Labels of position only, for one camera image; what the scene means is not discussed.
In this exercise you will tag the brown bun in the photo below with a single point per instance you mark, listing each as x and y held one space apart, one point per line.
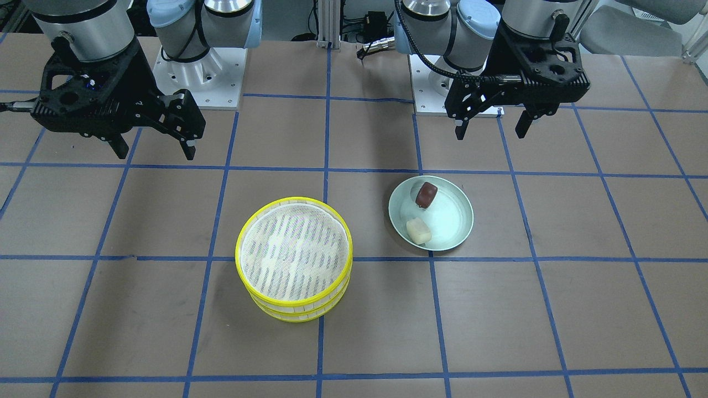
425 194

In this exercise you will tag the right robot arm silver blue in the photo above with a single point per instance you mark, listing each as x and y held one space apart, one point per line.
187 30

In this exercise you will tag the white bun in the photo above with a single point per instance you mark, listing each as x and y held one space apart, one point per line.
418 231

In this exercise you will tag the yellow bottom steamer layer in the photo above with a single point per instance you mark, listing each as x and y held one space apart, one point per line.
307 312

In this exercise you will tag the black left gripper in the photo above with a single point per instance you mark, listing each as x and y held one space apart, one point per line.
490 65

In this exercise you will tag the yellow steamer layer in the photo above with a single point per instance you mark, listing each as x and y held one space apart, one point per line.
307 312
293 252

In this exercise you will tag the grey office chair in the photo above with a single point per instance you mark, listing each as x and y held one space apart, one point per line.
610 31

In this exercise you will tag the yellow top steamer layer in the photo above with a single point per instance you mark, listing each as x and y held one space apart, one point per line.
293 252

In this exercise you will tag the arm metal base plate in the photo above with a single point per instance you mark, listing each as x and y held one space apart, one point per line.
431 89
215 81

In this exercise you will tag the light green plate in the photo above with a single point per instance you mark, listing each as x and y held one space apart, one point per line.
450 216

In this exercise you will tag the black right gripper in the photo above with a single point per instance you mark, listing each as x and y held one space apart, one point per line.
145 83

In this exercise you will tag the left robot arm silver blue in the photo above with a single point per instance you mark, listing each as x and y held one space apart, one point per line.
462 32

